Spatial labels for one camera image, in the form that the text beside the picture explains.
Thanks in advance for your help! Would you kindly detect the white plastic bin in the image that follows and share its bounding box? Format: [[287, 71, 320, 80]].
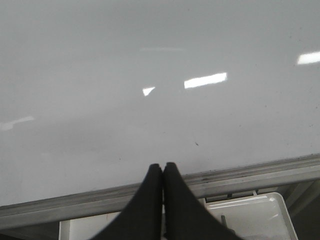
[[204, 192, 298, 240]]

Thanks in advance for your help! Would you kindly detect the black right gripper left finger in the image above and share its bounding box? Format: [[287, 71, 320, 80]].
[[93, 164, 163, 240]]

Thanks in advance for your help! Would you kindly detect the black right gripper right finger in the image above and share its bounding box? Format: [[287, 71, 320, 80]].
[[162, 162, 240, 240]]

